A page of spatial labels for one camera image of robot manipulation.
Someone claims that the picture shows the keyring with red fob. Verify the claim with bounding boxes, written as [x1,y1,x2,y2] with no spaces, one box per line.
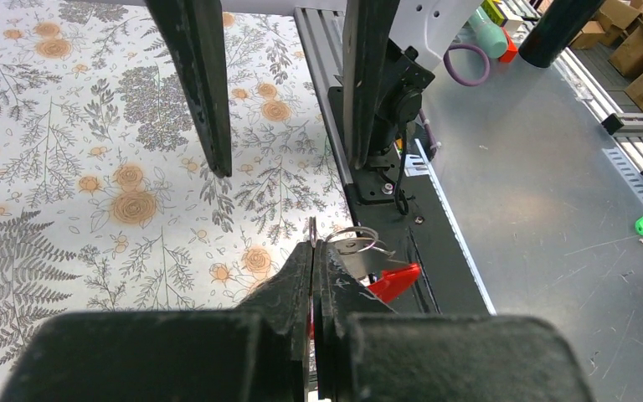
[324,226,421,306]

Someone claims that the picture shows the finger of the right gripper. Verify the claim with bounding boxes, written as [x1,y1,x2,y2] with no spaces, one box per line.
[342,0,399,169]
[145,0,232,178]

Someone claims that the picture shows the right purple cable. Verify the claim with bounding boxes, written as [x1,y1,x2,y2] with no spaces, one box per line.
[421,43,491,162]

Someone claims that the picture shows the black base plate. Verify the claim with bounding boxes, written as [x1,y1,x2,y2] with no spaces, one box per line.
[323,86,491,316]

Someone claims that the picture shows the cardboard boxes on shelf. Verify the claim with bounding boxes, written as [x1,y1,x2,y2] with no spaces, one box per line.
[570,1,643,112]

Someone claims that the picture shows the floral table mat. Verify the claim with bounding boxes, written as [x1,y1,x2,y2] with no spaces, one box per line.
[0,1,351,390]

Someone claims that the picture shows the teal bottle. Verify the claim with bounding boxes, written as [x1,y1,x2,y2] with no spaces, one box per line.
[468,8,508,59]

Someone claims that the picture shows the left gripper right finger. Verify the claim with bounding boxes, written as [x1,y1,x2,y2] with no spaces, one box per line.
[313,241,394,333]

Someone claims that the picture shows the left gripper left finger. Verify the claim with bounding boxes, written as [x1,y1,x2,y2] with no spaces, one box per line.
[238,242,314,333]

